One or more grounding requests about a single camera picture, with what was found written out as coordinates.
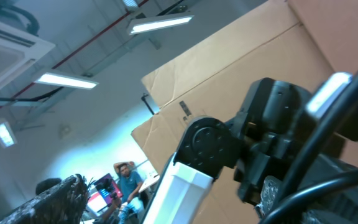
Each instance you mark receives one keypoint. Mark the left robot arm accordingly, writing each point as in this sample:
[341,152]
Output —
[260,143]

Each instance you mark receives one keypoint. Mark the ceiling light panel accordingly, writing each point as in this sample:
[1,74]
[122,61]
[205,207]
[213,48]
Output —
[138,26]
[7,137]
[52,77]

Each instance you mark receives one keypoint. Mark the computer monitor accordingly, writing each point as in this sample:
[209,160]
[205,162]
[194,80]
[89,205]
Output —
[102,193]

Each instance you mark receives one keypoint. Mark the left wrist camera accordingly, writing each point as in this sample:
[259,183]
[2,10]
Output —
[327,94]

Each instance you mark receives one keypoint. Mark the ceiling air conditioner unit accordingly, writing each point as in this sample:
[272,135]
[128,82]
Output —
[19,50]

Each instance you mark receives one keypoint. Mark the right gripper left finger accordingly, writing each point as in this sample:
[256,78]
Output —
[62,203]

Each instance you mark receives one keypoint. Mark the red ceiling pipe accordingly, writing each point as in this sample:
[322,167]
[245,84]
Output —
[84,34]

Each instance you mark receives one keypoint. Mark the seated man blue shirt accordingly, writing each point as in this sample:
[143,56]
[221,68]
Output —
[130,183]

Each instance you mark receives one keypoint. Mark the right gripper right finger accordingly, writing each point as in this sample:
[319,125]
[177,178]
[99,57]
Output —
[339,207]

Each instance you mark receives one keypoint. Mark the black usb cable short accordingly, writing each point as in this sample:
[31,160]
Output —
[322,140]

